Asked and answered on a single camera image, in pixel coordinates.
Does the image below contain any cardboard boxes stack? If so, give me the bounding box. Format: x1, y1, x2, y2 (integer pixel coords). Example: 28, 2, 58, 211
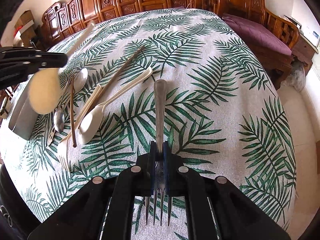
14, 10, 39, 48

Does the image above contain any wooden side table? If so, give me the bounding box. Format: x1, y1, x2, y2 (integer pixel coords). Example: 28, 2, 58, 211
292, 34, 318, 75

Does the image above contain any steel spoon with holes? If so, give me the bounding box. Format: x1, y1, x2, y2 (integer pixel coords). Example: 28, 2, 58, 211
47, 68, 88, 146

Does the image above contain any grey metal tray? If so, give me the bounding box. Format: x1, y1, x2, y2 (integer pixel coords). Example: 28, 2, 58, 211
8, 81, 38, 140

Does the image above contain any leaf print tablecloth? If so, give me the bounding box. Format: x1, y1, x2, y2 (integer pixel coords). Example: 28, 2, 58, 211
1, 9, 296, 229

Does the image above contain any brown wooden chopstick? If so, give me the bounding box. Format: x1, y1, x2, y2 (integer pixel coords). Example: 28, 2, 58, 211
69, 75, 77, 147
95, 46, 145, 102

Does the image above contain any purple armchair cushion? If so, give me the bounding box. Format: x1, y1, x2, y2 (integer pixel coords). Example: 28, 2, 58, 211
222, 14, 292, 56

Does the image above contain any carved wooden armchair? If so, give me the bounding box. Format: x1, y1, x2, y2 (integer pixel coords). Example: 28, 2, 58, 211
187, 0, 299, 89

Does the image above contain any white box on side table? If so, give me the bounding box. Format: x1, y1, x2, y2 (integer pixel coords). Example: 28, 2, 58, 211
283, 15, 319, 47

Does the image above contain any grey plastic bag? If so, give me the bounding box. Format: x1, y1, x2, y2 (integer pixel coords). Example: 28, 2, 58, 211
286, 61, 306, 92

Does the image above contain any cream plastic fork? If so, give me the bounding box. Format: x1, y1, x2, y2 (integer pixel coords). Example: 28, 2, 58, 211
57, 85, 102, 171

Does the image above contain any carved wooden sofa bench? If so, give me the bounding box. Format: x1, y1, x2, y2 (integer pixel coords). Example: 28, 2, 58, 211
40, 0, 187, 48

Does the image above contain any large cream ladle spoon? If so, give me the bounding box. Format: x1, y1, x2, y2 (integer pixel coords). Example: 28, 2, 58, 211
28, 21, 96, 115

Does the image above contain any steel dinner fork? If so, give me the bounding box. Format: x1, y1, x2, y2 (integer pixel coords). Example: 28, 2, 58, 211
147, 79, 172, 224

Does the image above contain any small steel spoon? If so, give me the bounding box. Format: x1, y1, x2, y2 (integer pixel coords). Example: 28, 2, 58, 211
53, 107, 65, 133

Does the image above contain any cream plastic spoon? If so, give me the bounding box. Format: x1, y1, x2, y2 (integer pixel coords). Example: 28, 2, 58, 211
79, 67, 153, 144

